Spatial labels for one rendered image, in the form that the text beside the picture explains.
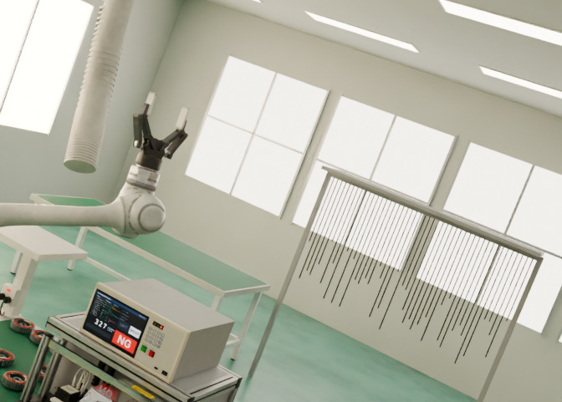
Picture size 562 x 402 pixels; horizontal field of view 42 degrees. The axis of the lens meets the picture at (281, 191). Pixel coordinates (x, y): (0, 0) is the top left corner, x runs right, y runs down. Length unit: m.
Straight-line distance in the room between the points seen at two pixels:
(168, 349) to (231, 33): 7.59
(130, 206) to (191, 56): 8.26
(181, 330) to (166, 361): 0.13
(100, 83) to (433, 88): 5.67
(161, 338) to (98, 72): 1.64
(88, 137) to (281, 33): 6.14
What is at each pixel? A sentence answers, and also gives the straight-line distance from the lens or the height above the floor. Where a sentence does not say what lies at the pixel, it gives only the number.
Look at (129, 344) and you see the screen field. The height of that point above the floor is 1.17.
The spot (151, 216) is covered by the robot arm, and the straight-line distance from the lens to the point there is 1.96.
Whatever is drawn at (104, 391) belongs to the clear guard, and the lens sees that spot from 2.65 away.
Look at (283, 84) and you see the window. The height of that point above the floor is 2.59.
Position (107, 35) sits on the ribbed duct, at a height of 2.23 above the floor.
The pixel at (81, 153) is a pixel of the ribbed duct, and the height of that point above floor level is 1.64.
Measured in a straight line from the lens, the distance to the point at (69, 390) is 2.93.
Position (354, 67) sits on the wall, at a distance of 9.21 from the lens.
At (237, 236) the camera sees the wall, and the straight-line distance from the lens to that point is 9.54.
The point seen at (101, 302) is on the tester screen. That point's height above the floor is 1.26.
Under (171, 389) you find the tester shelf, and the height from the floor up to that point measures 1.11.
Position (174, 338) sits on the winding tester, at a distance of 2.71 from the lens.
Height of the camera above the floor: 2.15
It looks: 5 degrees down
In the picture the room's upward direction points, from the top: 21 degrees clockwise
